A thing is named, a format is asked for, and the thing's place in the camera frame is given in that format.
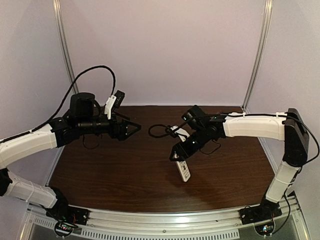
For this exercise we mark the right aluminium frame post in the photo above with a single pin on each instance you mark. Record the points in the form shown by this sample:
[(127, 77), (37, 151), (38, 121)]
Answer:
[(264, 32)]

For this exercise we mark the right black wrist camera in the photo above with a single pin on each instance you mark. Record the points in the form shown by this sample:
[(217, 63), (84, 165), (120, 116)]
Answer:
[(176, 132)]

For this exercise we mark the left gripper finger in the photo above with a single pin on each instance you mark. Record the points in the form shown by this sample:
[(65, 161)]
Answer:
[(131, 128), (122, 116)]

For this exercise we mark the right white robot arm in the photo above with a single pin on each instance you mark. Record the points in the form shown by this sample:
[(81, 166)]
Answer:
[(282, 126)]

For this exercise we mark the grey remote control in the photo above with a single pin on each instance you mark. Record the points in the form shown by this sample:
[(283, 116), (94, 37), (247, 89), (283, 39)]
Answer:
[(183, 170)]

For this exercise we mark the aluminium frame post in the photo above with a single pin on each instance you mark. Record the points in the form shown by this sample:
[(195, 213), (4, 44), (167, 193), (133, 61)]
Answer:
[(57, 9), (264, 32)]

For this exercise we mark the left aluminium frame post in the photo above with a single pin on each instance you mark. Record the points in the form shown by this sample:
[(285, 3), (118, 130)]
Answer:
[(57, 9)]

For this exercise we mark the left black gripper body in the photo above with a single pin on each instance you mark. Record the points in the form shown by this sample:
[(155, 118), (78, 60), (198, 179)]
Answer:
[(120, 129)]

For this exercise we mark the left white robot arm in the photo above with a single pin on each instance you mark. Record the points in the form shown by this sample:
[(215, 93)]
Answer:
[(84, 117)]

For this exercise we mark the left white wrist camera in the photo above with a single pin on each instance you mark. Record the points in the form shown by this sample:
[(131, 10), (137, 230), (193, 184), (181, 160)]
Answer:
[(108, 106)]

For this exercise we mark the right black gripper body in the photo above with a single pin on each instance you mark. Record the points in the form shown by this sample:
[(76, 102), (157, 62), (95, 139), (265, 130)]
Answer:
[(186, 146)]

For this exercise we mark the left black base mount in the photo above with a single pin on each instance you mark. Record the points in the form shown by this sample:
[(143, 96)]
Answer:
[(69, 219)]

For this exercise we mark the front aluminium rail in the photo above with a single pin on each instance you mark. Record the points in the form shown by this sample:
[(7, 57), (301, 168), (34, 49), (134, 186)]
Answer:
[(221, 224)]

